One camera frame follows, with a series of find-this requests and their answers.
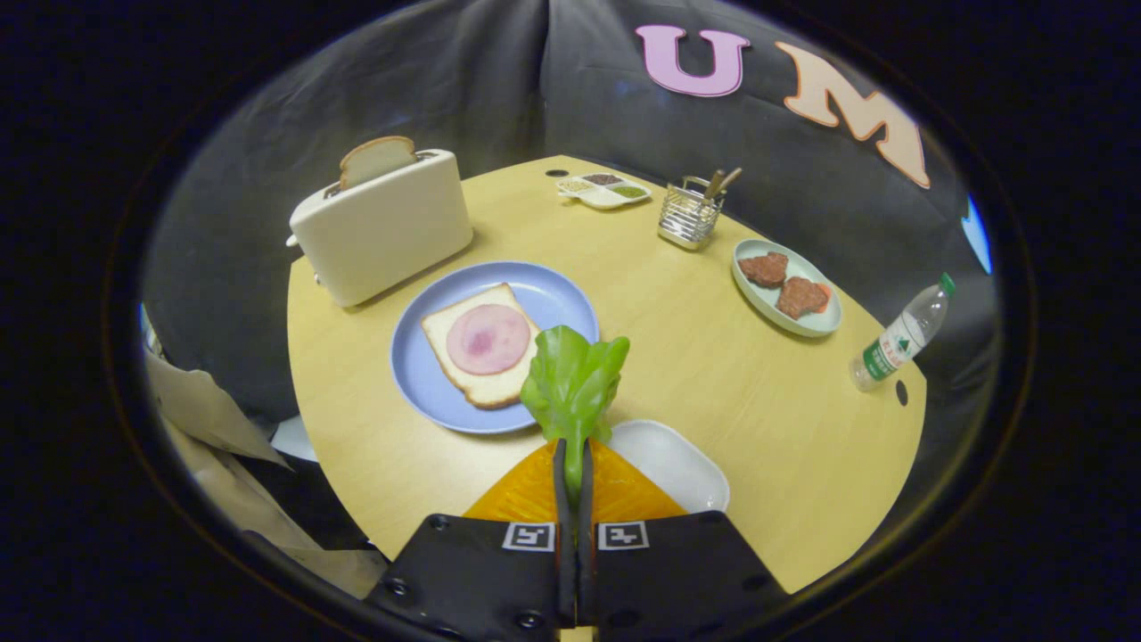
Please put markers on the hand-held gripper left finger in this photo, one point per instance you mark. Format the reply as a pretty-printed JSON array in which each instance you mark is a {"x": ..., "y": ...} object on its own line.
[{"x": 562, "y": 481}]

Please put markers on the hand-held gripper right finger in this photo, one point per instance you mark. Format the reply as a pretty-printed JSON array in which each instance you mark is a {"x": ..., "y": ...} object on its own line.
[{"x": 586, "y": 486}]

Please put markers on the green lettuce leaf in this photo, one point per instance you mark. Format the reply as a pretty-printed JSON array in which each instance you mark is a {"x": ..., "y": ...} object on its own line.
[{"x": 570, "y": 383}]

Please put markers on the toasted bread slice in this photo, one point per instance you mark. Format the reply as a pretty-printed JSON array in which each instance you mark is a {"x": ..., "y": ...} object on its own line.
[{"x": 374, "y": 159}]

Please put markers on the white plate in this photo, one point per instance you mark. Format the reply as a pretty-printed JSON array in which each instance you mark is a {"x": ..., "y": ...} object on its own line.
[{"x": 669, "y": 464}]

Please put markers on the pink ham slice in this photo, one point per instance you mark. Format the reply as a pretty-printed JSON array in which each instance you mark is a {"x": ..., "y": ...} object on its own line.
[{"x": 488, "y": 339}]

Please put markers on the blue plate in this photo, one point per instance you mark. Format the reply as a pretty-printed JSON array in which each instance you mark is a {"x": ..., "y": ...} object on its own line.
[{"x": 553, "y": 294}]

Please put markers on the white bread slice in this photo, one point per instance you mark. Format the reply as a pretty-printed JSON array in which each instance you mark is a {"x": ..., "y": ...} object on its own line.
[{"x": 446, "y": 334}]

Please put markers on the brown meat patty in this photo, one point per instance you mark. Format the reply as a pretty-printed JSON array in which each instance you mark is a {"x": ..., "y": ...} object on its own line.
[
  {"x": 764, "y": 269},
  {"x": 800, "y": 299}
]

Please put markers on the pale green plate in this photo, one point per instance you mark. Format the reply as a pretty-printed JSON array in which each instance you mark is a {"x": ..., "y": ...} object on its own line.
[{"x": 822, "y": 324}]

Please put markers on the white divided seed dish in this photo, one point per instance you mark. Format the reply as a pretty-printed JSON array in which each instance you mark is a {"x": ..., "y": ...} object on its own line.
[{"x": 606, "y": 198}]

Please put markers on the white toaster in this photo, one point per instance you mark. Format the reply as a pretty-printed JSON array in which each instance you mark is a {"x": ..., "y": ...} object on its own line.
[{"x": 383, "y": 232}]

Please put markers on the wooden utensil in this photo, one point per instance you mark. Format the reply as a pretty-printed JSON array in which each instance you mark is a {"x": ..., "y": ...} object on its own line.
[
  {"x": 730, "y": 179},
  {"x": 712, "y": 185}
]

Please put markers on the clear plastic water bottle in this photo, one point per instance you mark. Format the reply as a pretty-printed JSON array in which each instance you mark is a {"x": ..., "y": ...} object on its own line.
[{"x": 896, "y": 343}]

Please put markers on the beige cloth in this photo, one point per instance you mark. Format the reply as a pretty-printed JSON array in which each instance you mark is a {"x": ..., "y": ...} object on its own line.
[{"x": 205, "y": 410}]

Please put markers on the black backdrop cloth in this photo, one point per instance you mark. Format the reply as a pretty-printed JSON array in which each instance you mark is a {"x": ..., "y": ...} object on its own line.
[{"x": 446, "y": 80}]

